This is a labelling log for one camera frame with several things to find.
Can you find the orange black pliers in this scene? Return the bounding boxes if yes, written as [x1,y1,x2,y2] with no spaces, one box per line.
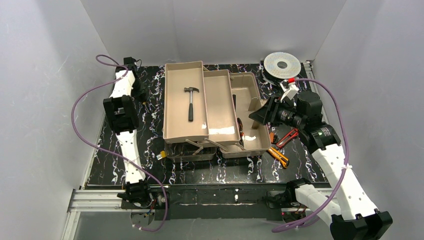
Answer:
[236,117,244,149]

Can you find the black mounting plate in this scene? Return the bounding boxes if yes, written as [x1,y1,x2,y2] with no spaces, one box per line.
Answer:
[120,183,319,222]

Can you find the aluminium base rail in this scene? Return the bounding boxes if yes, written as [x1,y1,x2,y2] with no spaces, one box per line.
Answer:
[62,183,311,240]

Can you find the yellow hex key set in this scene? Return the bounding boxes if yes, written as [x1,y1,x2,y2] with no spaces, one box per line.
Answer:
[156,150,167,160]

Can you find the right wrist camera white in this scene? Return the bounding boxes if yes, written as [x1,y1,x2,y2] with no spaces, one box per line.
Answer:
[279,77,299,103]

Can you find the beige plastic tool box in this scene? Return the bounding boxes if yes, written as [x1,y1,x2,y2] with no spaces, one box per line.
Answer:
[162,61,271,162]

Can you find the red utility knife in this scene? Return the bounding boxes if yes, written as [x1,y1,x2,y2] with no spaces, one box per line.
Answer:
[275,128,299,149]

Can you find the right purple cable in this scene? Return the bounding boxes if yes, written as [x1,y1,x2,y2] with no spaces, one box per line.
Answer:
[270,78,350,233]

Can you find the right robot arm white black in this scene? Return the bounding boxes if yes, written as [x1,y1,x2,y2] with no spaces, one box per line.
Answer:
[249,91,393,240]

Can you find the white tape roll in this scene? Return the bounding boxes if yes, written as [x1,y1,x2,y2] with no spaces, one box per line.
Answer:
[262,51,302,85]

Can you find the orange black small tool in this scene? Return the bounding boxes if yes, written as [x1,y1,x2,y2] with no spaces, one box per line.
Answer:
[269,132,275,144]

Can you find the orange utility knife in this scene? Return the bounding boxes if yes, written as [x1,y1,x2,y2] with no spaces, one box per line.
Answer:
[267,147,290,169]

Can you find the black handled claw hammer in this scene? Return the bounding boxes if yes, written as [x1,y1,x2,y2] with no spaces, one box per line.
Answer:
[184,87,200,122]

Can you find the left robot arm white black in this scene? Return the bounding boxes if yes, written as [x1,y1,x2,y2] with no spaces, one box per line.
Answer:
[103,57,153,209]

